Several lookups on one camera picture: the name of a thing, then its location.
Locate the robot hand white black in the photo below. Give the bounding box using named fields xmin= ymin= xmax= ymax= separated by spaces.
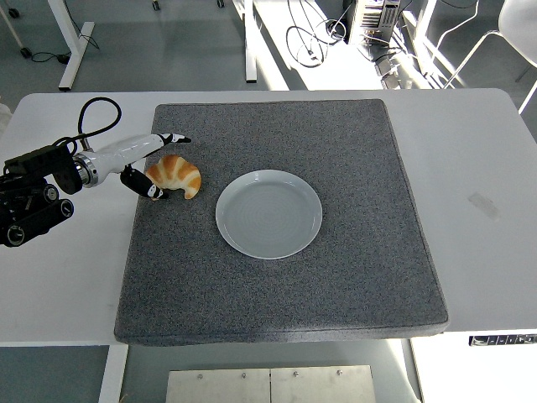
xmin=94 ymin=132 xmax=192 ymax=201

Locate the croissant bread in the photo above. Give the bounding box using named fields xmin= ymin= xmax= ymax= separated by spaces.
xmin=144 ymin=154 xmax=202 ymax=201

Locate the white round plate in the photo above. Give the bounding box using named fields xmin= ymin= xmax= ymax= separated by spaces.
xmin=215 ymin=169 xmax=324 ymax=261

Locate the grey metal plate with screws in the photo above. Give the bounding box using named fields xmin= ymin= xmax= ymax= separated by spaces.
xmin=165 ymin=364 xmax=378 ymax=403

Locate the white desk leg with foot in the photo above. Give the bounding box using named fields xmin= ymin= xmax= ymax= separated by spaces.
xmin=46 ymin=0 xmax=96 ymax=92

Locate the white desk foot bar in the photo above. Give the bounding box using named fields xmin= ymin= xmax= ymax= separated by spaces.
xmin=243 ymin=0 xmax=258 ymax=83

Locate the grey speckled mat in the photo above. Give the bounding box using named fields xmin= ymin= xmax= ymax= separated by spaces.
xmin=113 ymin=98 xmax=450 ymax=348

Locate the white table leg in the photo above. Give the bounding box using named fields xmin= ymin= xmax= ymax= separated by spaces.
xmin=97 ymin=343 xmax=129 ymax=403

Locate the computer tower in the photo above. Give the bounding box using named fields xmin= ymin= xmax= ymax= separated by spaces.
xmin=347 ymin=0 xmax=400 ymax=45

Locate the piece of clear tape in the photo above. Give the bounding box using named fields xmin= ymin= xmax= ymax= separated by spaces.
xmin=467 ymin=191 xmax=503 ymax=222

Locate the white chair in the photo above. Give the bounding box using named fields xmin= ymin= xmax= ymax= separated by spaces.
xmin=435 ymin=0 xmax=537 ymax=114

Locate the table control panel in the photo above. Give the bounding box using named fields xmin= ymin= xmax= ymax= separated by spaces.
xmin=468 ymin=333 xmax=537 ymax=348

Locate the black cable with adapter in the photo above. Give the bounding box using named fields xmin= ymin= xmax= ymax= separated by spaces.
xmin=30 ymin=33 xmax=100 ymax=65

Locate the black cable coil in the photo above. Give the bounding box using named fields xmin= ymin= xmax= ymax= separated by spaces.
xmin=285 ymin=0 xmax=350 ymax=68

